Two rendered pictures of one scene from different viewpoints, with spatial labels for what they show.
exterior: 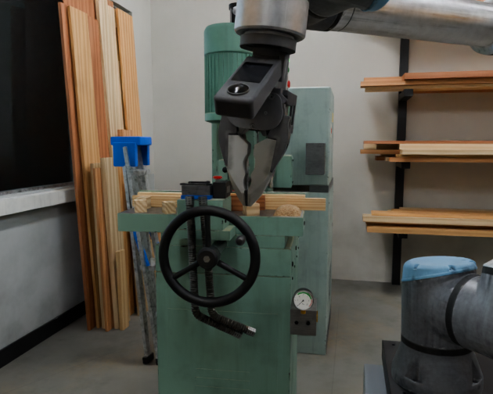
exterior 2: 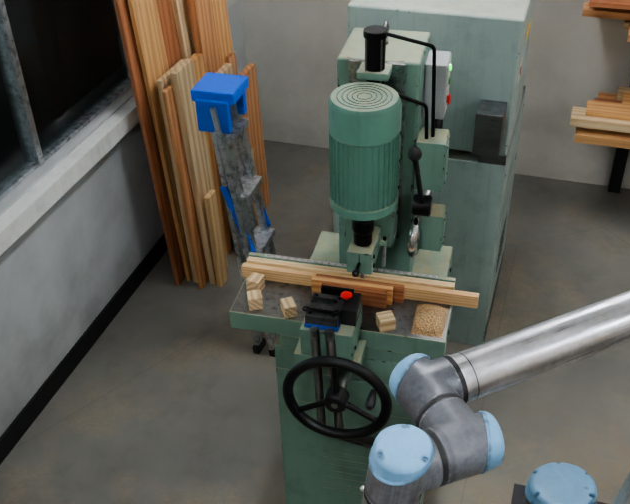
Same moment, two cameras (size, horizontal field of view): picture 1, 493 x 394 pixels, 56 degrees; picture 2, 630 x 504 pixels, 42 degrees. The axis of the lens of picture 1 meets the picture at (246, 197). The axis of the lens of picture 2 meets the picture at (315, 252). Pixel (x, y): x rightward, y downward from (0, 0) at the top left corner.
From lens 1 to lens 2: 1.29 m
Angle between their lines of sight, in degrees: 30
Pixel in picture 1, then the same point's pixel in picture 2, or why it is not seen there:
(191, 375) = (317, 454)
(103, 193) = (180, 121)
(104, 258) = (189, 205)
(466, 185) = not seen: outside the picture
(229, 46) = (363, 141)
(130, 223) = (244, 323)
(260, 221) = (396, 340)
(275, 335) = not seen: hidden behind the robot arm
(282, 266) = not seen: hidden behind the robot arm
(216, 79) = (345, 173)
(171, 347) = (296, 430)
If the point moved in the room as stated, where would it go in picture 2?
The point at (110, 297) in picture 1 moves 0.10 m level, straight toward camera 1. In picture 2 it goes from (201, 247) to (203, 260)
